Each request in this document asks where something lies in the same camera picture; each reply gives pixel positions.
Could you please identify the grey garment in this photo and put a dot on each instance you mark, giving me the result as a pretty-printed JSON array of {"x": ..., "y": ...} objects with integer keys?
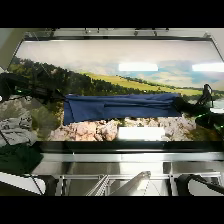
[{"x": 15, "y": 131}]

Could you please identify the silver frame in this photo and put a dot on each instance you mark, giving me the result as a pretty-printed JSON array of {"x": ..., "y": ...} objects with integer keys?
[{"x": 110, "y": 163}]

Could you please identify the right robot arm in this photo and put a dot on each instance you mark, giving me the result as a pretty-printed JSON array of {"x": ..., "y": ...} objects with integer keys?
[{"x": 213, "y": 121}]

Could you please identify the navy blue shirt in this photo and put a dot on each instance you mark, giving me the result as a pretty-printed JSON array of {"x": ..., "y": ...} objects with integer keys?
[{"x": 116, "y": 108}]

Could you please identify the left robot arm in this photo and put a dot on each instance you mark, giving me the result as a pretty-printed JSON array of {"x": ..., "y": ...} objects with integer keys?
[{"x": 20, "y": 86}]

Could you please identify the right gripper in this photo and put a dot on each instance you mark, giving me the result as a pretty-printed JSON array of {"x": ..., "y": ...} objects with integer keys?
[{"x": 190, "y": 107}]

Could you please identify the dark green garment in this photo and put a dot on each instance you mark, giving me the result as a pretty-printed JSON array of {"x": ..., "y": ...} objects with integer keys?
[{"x": 18, "y": 158}]

